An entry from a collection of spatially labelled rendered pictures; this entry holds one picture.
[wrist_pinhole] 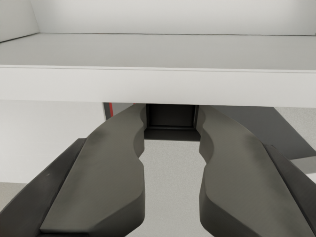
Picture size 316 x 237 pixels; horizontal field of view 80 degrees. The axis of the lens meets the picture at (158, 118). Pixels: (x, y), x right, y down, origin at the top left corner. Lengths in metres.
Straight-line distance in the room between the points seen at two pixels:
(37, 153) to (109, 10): 0.31
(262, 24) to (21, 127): 0.36
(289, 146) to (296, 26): 0.38
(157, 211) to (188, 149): 0.78
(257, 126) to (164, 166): 0.97
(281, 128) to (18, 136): 0.60
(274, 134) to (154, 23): 0.47
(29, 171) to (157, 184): 1.25
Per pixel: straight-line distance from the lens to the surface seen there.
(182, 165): 1.45
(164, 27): 0.17
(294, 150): 0.54
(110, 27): 0.18
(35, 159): 0.43
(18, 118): 0.38
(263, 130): 0.59
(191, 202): 1.80
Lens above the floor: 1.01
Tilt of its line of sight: 58 degrees down
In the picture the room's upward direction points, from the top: 174 degrees counter-clockwise
